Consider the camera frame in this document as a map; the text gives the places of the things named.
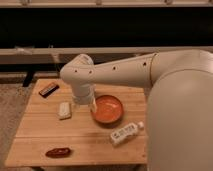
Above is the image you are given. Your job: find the orange ceramic bowl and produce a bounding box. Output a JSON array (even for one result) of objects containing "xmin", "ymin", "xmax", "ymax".
[{"xmin": 91, "ymin": 95, "xmax": 124, "ymax": 124}]

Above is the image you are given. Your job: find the white sponge block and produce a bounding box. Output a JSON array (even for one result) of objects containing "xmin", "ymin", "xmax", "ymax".
[{"xmin": 58, "ymin": 102, "xmax": 71, "ymax": 120}]

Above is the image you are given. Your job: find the grey metal rail frame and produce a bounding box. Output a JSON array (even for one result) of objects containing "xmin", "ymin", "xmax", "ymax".
[{"xmin": 0, "ymin": 46, "xmax": 213, "ymax": 65}]

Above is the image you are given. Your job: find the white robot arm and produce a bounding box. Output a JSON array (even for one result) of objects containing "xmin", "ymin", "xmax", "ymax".
[{"xmin": 60, "ymin": 49, "xmax": 213, "ymax": 171}]

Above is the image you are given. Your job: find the dark brown rectangular bar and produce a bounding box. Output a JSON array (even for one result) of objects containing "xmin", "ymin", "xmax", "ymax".
[{"xmin": 39, "ymin": 83, "xmax": 59, "ymax": 98}]

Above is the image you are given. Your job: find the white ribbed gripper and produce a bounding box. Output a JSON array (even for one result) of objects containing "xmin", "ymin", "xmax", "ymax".
[{"xmin": 71, "ymin": 84, "xmax": 97, "ymax": 112}]

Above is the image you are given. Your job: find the white plastic bottle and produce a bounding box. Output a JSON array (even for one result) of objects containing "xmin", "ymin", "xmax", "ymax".
[{"xmin": 110, "ymin": 122, "xmax": 145, "ymax": 146}]

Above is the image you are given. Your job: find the light wooden table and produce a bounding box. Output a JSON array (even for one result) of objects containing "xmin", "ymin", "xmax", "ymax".
[{"xmin": 5, "ymin": 79, "xmax": 147, "ymax": 167}]

